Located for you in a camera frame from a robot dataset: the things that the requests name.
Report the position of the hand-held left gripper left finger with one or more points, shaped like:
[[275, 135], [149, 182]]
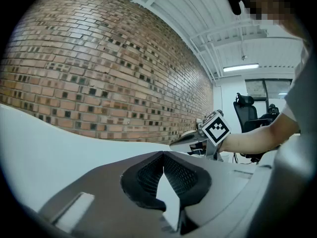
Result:
[[104, 197]]

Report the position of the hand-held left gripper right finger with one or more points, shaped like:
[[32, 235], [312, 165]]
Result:
[[223, 182]]

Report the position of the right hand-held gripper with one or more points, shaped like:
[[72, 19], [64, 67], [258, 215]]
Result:
[[216, 130]]

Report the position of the person's right forearm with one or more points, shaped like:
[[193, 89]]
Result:
[[260, 137]]

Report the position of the long ceiling lamp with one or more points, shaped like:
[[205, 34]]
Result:
[[240, 68]]

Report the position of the dark-framed window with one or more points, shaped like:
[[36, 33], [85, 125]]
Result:
[[270, 88]]

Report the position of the person's white shirt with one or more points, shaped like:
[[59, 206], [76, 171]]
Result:
[[302, 95]]

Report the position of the person's head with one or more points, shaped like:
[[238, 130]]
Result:
[[272, 4]]

